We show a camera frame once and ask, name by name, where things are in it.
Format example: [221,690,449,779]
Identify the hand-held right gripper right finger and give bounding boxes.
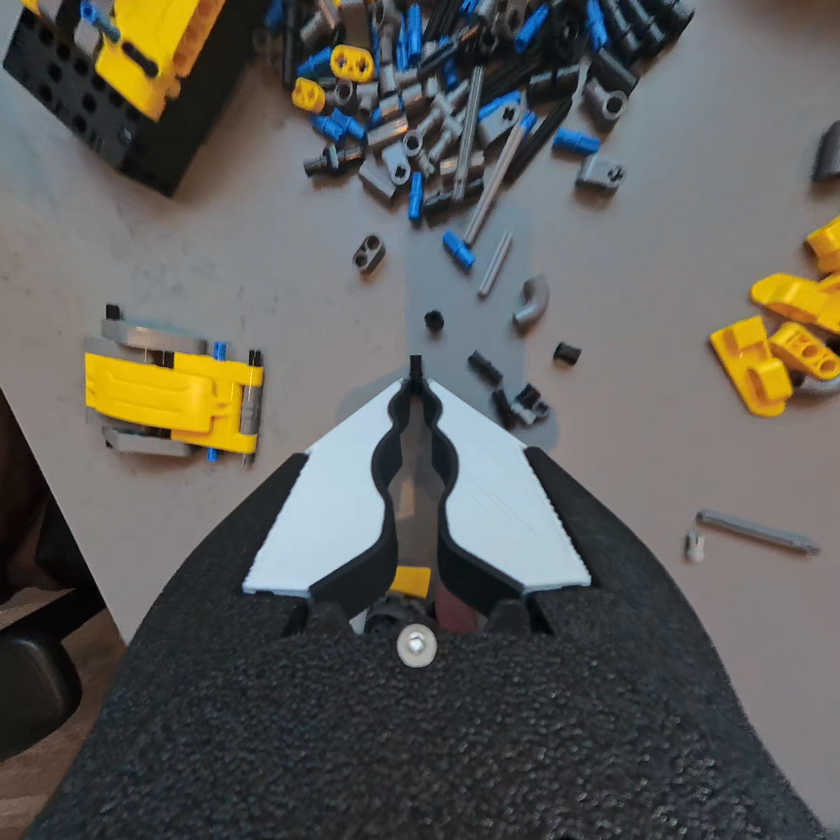
[422,379,593,616]

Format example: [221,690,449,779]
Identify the scattered black connector pieces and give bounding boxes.
[423,310,584,431]

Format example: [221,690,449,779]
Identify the grey desk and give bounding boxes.
[0,0,840,808]

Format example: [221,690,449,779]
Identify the grey curved pipe piece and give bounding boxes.
[513,276,551,329]

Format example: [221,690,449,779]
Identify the pile of small connector pieces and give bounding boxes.
[262,0,697,227]

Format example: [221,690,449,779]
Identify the yellow grey brick assembly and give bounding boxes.
[84,303,265,468]

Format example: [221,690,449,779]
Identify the short grey axle rod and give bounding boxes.
[478,230,514,298]

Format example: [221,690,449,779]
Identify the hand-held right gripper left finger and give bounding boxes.
[243,378,411,616]

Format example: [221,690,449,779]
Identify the black battery box yellow assembly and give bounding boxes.
[3,0,257,198]

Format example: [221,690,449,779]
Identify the long grey axle rod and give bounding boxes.
[696,508,821,557]

